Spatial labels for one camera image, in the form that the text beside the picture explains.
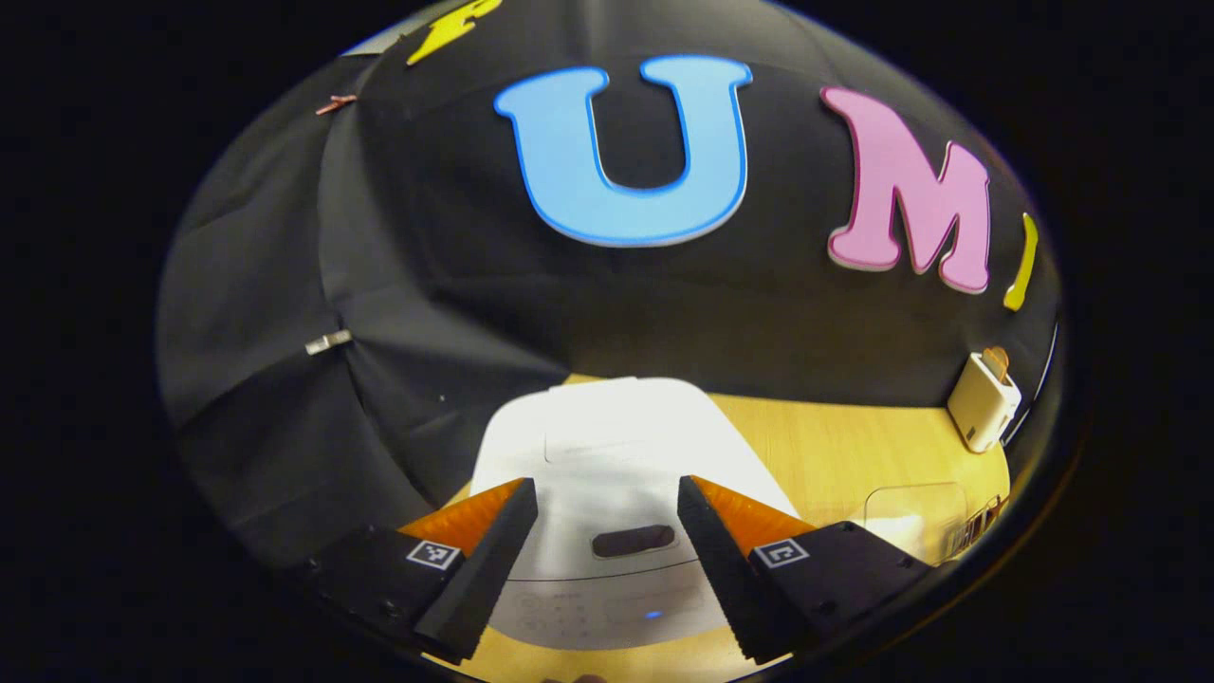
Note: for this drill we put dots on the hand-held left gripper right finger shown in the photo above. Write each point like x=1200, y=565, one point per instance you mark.
x=721, y=569

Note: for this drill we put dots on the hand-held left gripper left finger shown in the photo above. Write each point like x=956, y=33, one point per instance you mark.
x=493, y=560

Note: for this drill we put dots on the toasted bread slice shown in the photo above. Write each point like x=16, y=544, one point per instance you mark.
x=996, y=360

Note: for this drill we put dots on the white rice cooker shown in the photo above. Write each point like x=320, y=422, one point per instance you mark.
x=616, y=455

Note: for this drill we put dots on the white cloth clip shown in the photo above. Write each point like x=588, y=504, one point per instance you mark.
x=328, y=341

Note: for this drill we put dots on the black backdrop cloth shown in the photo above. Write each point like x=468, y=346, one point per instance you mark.
x=474, y=304

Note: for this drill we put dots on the copper cloth clip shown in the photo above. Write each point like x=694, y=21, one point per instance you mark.
x=337, y=103

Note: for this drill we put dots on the white toaster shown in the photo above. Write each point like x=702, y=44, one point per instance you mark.
x=982, y=403

